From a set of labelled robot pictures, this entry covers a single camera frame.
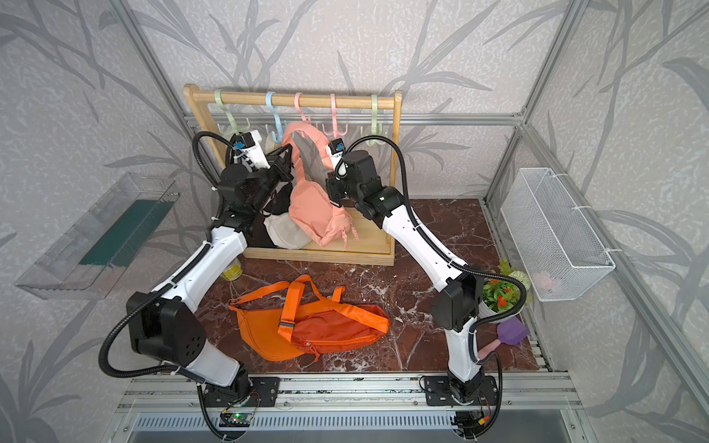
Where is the pink crossbody bag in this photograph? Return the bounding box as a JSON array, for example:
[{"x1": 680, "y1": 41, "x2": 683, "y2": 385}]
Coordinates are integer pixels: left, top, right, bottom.
[{"x1": 282, "y1": 122, "x2": 359, "y2": 247}]

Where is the cream white crossbody bag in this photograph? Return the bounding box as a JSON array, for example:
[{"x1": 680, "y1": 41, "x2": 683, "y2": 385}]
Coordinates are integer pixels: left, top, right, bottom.
[{"x1": 264, "y1": 212, "x2": 311, "y2": 250}]

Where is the black crossbody bag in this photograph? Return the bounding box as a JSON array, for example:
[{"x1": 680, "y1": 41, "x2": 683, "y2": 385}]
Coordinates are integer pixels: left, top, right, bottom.
[{"x1": 247, "y1": 183, "x2": 294, "y2": 248}]

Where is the bright orange crossbody bag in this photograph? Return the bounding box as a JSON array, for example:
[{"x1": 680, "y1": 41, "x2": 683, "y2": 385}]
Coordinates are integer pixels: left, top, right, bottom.
[{"x1": 228, "y1": 281, "x2": 345, "y2": 364}]

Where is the dark orange crossbody bag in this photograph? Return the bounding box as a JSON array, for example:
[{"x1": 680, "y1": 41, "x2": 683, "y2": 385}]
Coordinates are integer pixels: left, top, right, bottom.
[{"x1": 278, "y1": 275, "x2": 391, "y2": 357}]

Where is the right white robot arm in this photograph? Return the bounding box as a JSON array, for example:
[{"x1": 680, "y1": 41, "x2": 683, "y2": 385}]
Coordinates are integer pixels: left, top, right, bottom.
[{"x1": 325, "y1": 136, "x2": 528, "y2": 405}]

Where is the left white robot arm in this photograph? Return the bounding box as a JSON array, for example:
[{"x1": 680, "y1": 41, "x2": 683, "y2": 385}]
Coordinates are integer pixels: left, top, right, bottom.
[{"x1": 98, "y1": 130, "x2": 294, "y2": 403}]

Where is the light blue hook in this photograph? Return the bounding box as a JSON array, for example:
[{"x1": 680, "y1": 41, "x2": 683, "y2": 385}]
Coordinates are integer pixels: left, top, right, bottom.
[{"x1": 265, "y1": 92, "x2": 284, "y2": 144}]

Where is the pink hook right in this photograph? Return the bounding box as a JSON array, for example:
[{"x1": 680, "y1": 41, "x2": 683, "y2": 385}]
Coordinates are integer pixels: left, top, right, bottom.
[{"x1": 323, "y1": 93, "x2": 348, "y2": 138}]

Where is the pink hook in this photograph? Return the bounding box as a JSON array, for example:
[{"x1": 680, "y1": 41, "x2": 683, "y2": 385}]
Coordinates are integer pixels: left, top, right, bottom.
[
  {"x1": 294, "y1": 92, "x2": 311, "y2": 124},
  {"x1": 323, "y1": 93, "x2": 348, "y2": 138}
]

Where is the pink hook left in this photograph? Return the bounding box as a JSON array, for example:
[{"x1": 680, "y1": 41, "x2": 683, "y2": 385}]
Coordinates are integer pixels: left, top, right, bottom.
[{"x1": 294, "y1": 92, "x2": 311, "y2": 124}]

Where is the green hook right end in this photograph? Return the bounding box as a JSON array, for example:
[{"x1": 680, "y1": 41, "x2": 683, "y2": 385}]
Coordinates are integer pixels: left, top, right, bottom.
[{"x1": 360, "y1": 94, "x2": 386, "y2": 147}]

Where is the green hook end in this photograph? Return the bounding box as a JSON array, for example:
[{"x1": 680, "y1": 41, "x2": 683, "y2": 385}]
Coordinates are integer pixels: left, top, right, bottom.
[
  {"x1": 213, "y1": 89, "x2": 251, "y2": 138},
  {"x1": 360, "y1": 94, "x2": 386, "y2": 147}
]

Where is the green hook left end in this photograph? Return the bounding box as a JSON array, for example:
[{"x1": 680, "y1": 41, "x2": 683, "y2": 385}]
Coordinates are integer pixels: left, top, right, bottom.
[{"x1": 213, "y1": 89, "x2": 251, "y2": 138}]

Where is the wooden clothes rack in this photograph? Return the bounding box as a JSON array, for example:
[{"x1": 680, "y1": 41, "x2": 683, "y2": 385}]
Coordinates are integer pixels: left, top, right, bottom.
[{"x1": 184, "y1": 83, "x2": 404, "y2": 268}]

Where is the potted artificial flower plant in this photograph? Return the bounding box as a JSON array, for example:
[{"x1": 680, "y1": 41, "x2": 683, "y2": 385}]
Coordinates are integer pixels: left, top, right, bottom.
[{"x1": 478, "y1": 260, "x2": 532, "y2": 319}]

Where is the purple pink toy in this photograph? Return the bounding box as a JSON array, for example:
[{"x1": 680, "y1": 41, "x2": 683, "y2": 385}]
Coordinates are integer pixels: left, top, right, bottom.
[{"x1": 478, "y1": 317, "x2": 529, "y2": 360}]

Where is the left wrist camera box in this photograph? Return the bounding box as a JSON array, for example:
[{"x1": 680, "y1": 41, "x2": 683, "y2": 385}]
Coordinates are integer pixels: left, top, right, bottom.
[{"x1": 231, "y1": 130, "x2": 271, "y2": 170}]

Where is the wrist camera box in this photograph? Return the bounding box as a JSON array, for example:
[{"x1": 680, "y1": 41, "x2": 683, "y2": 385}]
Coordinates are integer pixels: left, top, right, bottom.
[
  {"x1": 231, "y1": 130, "x2": 271, "y2": 170},
  {"x1": 327, "y1": 138, "x2": 345, "y2": 170}
]

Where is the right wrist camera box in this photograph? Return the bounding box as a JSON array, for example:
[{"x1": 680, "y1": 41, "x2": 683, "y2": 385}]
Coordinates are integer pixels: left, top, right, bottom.
[{"x1": 327, "y1": 138, "x2": 345, "y2": 170}]

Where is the clear acrylic wall shelf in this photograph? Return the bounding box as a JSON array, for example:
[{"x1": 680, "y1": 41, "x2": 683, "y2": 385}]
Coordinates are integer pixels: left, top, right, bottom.
[{"x1": 16, "y1": 173, "x2": 180, "y2": 300}]

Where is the white wire mesh basket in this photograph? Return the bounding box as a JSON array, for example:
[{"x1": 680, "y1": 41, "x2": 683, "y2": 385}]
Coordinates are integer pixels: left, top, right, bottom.
[{"x1": 501, "y1": 167, "x2": 616, "y2": 302}]

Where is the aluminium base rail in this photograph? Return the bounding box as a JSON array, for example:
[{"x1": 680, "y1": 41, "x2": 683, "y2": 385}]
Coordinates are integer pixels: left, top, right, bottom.
[{"x1": 103, "y1": 372, "x2": 596, "y2": 442}]

